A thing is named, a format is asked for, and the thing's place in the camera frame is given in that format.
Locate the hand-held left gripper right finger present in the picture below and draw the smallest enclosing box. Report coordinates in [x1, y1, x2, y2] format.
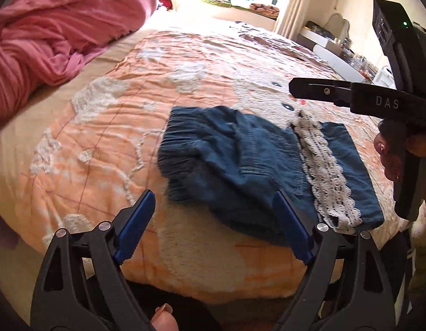
[272, 190, 396, 331]

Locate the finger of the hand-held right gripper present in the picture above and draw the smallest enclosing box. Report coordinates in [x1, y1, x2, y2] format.
[289, 78, 353, 108]

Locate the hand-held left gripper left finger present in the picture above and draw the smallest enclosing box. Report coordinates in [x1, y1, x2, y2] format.
[30, 189, 157, 331]

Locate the blue denim pants lace trim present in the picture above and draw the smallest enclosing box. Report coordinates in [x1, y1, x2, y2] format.
[158, 106, 386, 245]

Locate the person's right hand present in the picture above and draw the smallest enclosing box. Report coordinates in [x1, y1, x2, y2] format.
[373, 132, 426, 183]

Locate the person's left hand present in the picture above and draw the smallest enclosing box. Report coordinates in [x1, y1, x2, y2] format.
[151, 303, 180, 331]

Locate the white drawer cabinet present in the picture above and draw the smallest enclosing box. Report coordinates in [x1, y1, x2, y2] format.
[371, 68, 395, 85]

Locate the white and grey low cabinet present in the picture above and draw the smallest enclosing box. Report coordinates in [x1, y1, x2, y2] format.
[299, 26, 372, 83]

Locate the cluster of glass jars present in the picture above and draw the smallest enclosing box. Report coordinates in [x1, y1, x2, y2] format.
[340, 38, 379, 76]

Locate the white arched mirror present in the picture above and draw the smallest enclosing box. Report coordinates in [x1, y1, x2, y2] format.
[328, 12, 351, 41]

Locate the cream curtain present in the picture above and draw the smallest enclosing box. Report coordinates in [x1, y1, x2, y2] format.
[275, 0, 315, 38]

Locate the orange and white plush blanket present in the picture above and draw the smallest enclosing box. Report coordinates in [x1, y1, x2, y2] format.
[0, 21, 420, 306]

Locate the orange patterned cushion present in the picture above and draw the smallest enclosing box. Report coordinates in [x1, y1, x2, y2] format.
[249, 3, 279, 18]

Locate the person's dark clothing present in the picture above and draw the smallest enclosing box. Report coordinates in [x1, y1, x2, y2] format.
[89, 272, 221, 331]

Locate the purple cloth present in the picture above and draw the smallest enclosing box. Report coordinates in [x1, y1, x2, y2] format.
[0, 210, 15, 249]

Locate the pink duvet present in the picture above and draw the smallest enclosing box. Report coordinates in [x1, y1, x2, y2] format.
[0, 0, 158, 132]

